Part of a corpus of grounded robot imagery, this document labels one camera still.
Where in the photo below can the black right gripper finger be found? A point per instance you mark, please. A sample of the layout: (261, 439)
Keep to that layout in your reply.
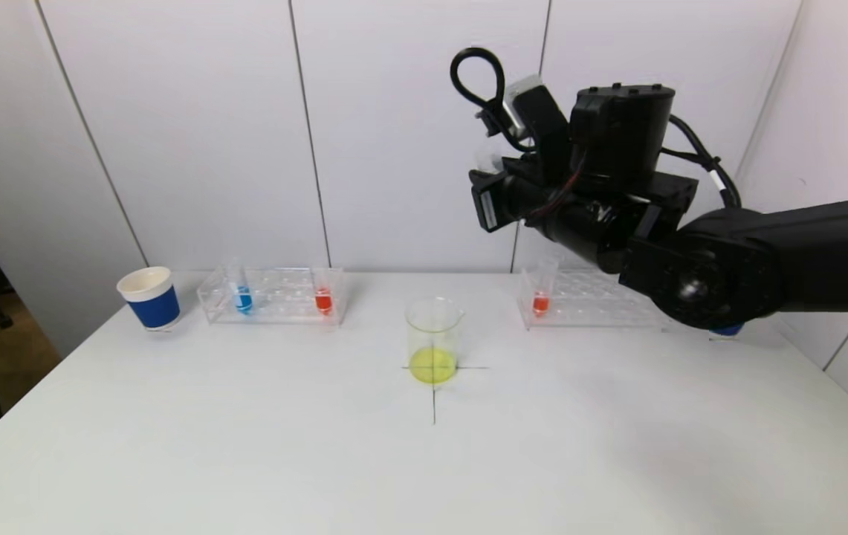
(489, 181)

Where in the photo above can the test tube with red pigment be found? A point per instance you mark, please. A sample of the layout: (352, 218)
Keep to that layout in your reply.
(540, 303)
(323, 302)

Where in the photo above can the clear acrylic test tube rack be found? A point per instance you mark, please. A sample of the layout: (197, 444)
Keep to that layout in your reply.
(580, 305)
(282, 297)

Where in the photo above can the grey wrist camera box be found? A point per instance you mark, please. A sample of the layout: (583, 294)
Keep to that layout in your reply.
(535, 104)

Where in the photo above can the test tube with yellow pigment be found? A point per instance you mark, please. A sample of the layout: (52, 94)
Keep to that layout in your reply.
(487, 160)

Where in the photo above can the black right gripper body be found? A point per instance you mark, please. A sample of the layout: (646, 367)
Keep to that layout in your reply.
(486, 206)

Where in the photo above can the test tube with blue pigment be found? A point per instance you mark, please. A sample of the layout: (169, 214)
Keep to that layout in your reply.
(244, 301)

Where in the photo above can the clear glass beaker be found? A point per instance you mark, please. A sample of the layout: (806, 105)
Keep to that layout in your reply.
(432, 365)

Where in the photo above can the white paper cup blue sleeve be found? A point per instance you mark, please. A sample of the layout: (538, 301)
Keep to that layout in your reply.
(154, 308)
(727, 330)

